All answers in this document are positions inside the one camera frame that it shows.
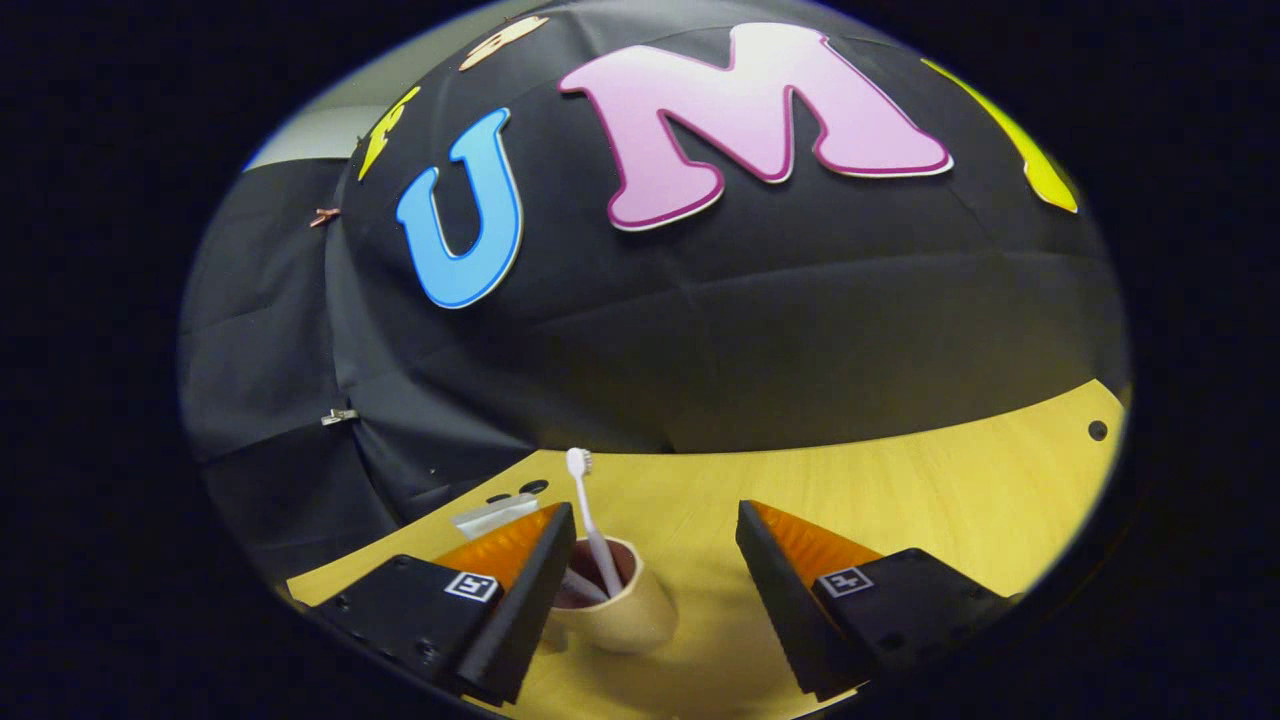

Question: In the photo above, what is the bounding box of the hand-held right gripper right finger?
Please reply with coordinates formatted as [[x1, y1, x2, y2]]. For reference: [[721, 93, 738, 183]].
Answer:
[[736, 500, 1013, 703]]

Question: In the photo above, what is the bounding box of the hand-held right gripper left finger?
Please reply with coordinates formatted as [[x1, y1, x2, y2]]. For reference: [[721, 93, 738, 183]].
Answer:
[[312, 502, 578, 707]]

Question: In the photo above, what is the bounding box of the white toothbrush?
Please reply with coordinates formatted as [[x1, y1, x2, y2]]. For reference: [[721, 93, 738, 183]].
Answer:
[[565, 447, 627, 599]]

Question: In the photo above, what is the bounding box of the white toothpaste tube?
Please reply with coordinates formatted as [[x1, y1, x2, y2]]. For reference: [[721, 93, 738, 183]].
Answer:
[[452, 493, 609, 606]]

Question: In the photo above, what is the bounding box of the beige cup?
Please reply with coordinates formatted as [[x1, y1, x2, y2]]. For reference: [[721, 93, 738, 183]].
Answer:
[[543, 536, 681, 656]]

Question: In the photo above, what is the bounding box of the wooden desktop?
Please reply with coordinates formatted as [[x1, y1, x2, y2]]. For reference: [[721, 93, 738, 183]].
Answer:
[[285, 378, 1129, 719]]

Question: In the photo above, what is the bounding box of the black backdrop cloth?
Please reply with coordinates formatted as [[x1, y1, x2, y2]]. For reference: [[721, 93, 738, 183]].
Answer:
[[178, 0, 1133, 591]]

